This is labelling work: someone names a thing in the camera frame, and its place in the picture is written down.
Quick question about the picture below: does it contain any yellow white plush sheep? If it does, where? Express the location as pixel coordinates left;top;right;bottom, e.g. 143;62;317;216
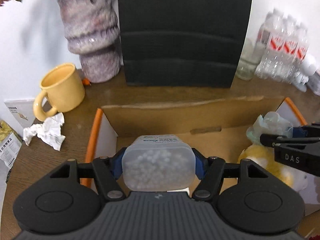
238;144;308;192

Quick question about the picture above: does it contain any iridescent plastic bag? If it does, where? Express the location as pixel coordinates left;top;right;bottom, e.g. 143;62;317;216
246;112;293;145

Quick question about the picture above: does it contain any translucent plastic pill jar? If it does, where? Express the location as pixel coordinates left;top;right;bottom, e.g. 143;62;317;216
121;134;196;192

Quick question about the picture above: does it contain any red orange cardboard box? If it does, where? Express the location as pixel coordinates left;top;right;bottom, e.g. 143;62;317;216
85;97;319;214

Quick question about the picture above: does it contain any crumpled white paper by mug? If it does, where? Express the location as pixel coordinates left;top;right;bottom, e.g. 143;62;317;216
23;113;66;151

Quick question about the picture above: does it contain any white robot figurine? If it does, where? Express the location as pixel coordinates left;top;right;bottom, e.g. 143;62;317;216
292;63;317;93

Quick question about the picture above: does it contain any middle water bottle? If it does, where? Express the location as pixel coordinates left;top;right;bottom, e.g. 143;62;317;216
272;15;298;82

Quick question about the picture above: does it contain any water bottle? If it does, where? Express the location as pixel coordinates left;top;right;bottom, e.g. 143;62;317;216
254;8;285;79
272;15;298;82
287;23;309;83

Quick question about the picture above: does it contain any yellow ceramic mug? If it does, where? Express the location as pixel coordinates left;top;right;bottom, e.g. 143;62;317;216
33;63;85;121

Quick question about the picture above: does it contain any left water bottle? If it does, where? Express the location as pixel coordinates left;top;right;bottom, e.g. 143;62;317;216
254;8;285;79

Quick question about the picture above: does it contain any clear glass cup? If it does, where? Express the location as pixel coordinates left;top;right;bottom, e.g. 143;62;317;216
235;38;261;81

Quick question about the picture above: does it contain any right water bottle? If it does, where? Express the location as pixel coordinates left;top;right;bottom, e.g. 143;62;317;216
287;23;309;83

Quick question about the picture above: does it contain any black paper shopping bag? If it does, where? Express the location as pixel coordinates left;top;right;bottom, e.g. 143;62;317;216
118;0;252;88

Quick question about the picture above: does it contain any purple ceramic vase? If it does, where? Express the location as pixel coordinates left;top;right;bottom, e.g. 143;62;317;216
58;0;120;83

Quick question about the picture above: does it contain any white booklet against wall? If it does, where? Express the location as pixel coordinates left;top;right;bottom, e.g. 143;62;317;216
4;99;35;135

